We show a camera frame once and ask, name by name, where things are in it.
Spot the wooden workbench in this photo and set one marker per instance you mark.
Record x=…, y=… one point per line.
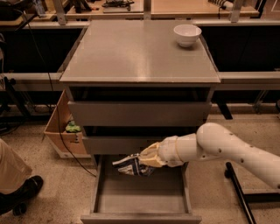
x=15, y=14

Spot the grey open bottom drawer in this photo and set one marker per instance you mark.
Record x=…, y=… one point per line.
x=161, y=198

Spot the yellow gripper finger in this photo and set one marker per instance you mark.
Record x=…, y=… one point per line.
x=150, y=150
x=154, y=161

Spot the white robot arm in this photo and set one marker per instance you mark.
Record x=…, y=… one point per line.
x=213, y=141

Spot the black shoe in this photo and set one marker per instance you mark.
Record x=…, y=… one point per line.
x=16, y=201

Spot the white ceramic bowl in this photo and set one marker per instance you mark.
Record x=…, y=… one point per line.
x=186, y=34

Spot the person's beige trouser leg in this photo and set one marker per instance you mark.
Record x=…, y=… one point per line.
x=13, y=169

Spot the cardboard box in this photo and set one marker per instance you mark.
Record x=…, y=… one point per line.
x=66, y=144

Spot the grey top drawer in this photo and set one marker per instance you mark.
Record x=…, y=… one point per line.
x=139, y=114

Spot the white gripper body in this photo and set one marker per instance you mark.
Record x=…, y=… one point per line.
x=168, y=150

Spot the green toy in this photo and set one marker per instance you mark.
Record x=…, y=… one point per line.
x=71, y=127

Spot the grey drawer cabinet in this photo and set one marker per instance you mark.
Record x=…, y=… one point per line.
x=138, y=61

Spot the grey middle drawer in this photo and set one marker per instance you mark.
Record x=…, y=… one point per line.
x=114, y=145

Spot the black metal stand leg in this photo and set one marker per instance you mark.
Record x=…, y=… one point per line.
x=230, y=174

